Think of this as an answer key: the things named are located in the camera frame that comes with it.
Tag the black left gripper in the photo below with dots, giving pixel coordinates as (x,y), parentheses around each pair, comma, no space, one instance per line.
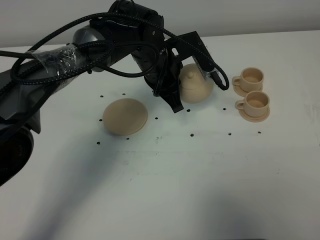
(162,76)

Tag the beige teapot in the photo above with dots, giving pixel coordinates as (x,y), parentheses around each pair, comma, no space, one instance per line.
(194,88)

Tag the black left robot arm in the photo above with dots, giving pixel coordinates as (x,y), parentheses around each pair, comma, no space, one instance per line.
(90,44)

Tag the round beige teapot coaster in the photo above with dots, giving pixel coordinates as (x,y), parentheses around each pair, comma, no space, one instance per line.
(124,117)

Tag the far beige saucer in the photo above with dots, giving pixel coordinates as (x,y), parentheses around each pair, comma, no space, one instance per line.
(240,90)

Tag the beige saucer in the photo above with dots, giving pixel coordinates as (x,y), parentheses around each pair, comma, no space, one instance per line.
(257,119)
(240,90)

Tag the far beige teacup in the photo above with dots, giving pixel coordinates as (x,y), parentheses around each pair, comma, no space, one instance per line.
(250,79)

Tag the beige teacup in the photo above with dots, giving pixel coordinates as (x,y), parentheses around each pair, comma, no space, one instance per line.
(250,79)
(255,103)

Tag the near beige saucer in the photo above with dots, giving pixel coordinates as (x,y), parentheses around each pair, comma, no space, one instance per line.
(257,119)

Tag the near beige teacup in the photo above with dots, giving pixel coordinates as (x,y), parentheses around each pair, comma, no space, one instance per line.
(255,103)

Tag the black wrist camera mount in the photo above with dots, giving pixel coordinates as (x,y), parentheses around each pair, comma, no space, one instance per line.
(191,45)

